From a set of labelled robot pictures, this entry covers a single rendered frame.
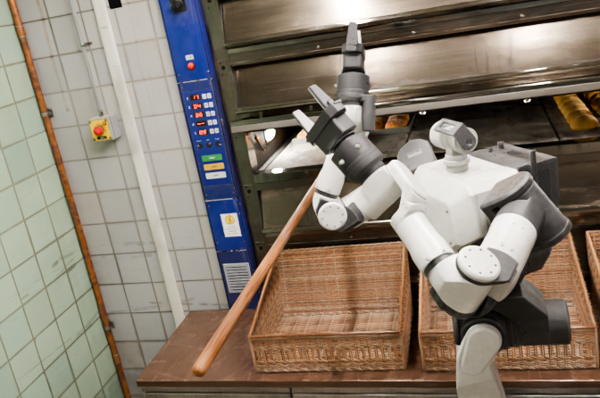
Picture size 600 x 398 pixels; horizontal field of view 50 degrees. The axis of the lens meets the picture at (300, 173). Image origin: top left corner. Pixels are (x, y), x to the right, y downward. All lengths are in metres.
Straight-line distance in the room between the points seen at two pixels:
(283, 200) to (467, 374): 1.21
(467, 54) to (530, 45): 0.21
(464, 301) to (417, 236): 0.14
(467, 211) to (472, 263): 0.32
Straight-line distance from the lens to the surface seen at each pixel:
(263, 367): 2.45
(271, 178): 2.63
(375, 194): 1.30
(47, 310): 2.96
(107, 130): 2.78
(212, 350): 1.40
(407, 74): 2.41
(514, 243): 1.28
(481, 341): 1.69
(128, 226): 2.98
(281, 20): 2.47
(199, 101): 2.61
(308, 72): 2.49
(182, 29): 2.58
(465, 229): 1.49
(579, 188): 2.55
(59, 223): 3.03
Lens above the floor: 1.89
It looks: 16 degrees down
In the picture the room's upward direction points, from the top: 10 degrees counter-clockwise
